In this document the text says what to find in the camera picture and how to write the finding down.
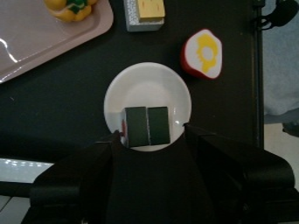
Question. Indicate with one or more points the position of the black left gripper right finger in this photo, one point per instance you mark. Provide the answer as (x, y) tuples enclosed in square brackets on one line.
[(241, 175)]

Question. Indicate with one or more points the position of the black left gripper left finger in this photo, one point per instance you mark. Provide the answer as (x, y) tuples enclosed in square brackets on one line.
[(74, 180)]

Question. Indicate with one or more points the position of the green wrapped sushi roll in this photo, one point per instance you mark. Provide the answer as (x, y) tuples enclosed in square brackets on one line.
[(137, 127), (159, 125)]

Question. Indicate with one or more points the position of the yellow egg sushi block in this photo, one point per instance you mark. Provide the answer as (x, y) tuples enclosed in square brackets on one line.
[(146, 13)]

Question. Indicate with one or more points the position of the white oval plate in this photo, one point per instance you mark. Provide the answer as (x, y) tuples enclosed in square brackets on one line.
[(147, 87)]

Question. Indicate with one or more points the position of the red toy apple half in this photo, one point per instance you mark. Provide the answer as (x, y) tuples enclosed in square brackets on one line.
[(202, 54)]

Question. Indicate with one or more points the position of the pink plastic tray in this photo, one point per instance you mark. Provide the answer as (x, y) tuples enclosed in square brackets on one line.
[(35, 38)]

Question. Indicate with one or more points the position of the yellow toy bell pepper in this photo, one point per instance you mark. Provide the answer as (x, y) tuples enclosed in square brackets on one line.
[(70, 8)]

